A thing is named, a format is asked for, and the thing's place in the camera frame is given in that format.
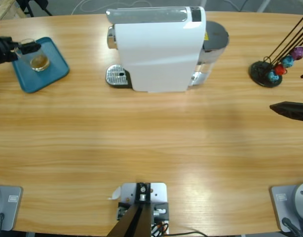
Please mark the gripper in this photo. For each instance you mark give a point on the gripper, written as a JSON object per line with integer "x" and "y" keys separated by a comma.
{"x": 2, "y": 51}

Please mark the clear glass cup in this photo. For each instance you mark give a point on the clear glass cup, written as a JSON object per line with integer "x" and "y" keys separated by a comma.
{"x": 38, "y": 60}

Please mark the grey coffee machine lever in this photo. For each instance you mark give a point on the grey coffee machine lever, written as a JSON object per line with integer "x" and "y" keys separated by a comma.
{"x": 141, "y": 16}

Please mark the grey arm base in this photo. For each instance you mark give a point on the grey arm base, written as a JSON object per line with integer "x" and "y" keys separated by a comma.
{"x": 282, "y": 209}
{"x": 11, "y": 207}

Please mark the teal coffee capsule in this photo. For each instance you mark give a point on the teal coffee capsule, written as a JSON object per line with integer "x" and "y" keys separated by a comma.
{"x": 287, "y": 61}
{"x": 273, "y": 76}

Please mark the purple coffee capsule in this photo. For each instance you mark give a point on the purple coffee capsule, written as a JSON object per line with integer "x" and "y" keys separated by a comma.
{"x": 296, "y": 53}

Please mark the red coffee capsule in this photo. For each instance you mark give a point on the red coffee capsule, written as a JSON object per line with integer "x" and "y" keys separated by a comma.
{"x": 279, "y": 69}

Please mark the white capsule coffee machine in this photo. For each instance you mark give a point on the white capsule coffee machine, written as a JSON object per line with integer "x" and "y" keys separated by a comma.
{"x": 154, "y": 54}

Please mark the teal square tray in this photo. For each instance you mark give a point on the teal square tray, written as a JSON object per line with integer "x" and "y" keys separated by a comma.
{"x": 43, "y": 76}

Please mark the black stand legs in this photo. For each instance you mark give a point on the black stand legs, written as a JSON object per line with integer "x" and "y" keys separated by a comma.
{"x": 44, "y": 5}

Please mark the wooden crate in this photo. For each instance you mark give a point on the wooden crate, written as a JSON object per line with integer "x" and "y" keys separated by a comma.
{"x": 6, "y": 10}

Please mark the black capsule holder stand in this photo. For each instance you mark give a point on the black capsule holder stand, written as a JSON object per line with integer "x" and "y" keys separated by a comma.
{"x": 258, "y": 71}

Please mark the clear water tank grey lid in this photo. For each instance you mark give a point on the clear water tank grey lid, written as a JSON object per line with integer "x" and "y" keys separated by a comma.
{"x": 215, "y": 34}

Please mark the white tape piece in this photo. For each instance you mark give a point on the white tape piece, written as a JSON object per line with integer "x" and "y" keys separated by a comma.
{"x": 115, "y": 193}

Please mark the white mount block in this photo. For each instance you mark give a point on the white mount block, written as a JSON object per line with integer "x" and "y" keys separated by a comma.
{"x": 157, "y": 195}

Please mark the black camera post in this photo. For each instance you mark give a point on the black camera post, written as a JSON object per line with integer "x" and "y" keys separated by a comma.
{"x": 136, "y": 222}

